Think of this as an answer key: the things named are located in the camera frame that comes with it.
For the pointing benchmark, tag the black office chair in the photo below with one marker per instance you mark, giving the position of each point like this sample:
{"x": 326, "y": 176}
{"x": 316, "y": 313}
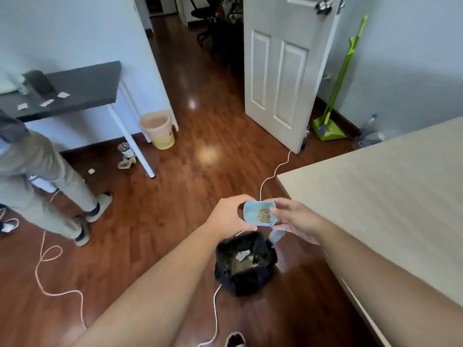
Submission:
{"x": 206, "y": 12}

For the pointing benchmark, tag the dark desk with white legs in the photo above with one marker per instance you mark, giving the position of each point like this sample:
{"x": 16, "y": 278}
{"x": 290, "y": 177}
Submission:
{"x": 87, "y": 86}

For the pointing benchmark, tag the black box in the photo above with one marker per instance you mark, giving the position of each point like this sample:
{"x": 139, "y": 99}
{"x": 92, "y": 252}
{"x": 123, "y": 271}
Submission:
{"x": 39, "y": 82}

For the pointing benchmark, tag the clear plastic water bottle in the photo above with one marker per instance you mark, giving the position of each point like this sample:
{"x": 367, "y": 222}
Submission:
{"x": 369, "y": 133}

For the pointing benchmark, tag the person's right forearm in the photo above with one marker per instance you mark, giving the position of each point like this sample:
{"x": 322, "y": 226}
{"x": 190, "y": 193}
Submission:
{"x": 379, "y": 285}

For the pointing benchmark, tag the light blue shavings drawer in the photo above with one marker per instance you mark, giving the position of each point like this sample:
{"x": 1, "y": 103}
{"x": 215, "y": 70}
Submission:
{"x": 251, "y": 213}

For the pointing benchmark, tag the person's left forearm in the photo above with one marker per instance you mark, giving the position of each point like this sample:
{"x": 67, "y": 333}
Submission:
{"x": 155, "y": 296}

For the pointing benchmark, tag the beige plastic wastebasket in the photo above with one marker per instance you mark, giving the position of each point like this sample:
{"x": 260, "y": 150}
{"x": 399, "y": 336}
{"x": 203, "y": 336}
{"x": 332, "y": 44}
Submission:
{"x": 159, "y": 131}

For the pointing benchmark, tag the person's black shoe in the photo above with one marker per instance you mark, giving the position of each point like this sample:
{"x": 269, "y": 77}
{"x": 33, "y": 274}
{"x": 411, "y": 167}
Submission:
{"x": 236, "y": 340}

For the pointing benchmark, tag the white paper slip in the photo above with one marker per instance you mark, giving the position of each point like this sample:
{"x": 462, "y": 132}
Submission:
{"x": 46, "y": 103}
{"x": 22, "y": 106}
{"x": 63, "y": 94}

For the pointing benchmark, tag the person's left hand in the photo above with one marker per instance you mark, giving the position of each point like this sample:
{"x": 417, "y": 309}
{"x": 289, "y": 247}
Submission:
{"x": 226, "y": 216}

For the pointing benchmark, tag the person's right hand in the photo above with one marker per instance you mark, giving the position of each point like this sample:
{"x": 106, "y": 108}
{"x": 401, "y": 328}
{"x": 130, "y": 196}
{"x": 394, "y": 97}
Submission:
{"x": 300, "y": 222}

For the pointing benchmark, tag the black lined trash bin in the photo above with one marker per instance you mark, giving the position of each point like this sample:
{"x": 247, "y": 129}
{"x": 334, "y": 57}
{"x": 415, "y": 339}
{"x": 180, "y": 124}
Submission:
{"x": 246, "y": 280}

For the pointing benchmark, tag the silver door knob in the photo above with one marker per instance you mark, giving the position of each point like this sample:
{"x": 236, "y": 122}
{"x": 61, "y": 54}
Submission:
{"x": 323, "y": 6}

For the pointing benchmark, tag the green broom dustpan set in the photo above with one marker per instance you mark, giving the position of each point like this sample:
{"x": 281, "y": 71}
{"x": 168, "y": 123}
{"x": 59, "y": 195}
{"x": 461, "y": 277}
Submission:
{"x": 329, "y": 131}

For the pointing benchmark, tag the crumpled white paper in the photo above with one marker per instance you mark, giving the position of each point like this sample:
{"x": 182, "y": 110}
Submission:
{"x": 243, "y": 255}

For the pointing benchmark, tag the small patterned cup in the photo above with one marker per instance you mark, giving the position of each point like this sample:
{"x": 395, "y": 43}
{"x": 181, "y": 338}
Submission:
{"x": 126, "y": 151}

